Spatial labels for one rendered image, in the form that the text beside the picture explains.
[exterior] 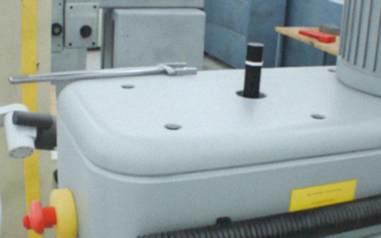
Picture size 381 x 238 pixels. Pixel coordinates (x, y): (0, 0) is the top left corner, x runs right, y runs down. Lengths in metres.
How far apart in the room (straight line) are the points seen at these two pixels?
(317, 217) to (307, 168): 0.05
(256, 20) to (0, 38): 5.98
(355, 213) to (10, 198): 2.08
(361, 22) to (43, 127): 0.89
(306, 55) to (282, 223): 7.49
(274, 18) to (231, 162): 7.65
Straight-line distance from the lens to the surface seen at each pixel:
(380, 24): 0.79
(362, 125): 0.70
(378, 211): 0.71
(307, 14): 8.06
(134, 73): 0.79
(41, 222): 0.69
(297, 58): 8.29
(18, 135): 1.46
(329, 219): 0.66
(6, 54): 2.42
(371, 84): 0.80
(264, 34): 8.20
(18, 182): 2.60
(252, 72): 0.73
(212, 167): 0.60
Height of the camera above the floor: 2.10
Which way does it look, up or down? 19 degrees down
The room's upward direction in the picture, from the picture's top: 4 degrees clockwise
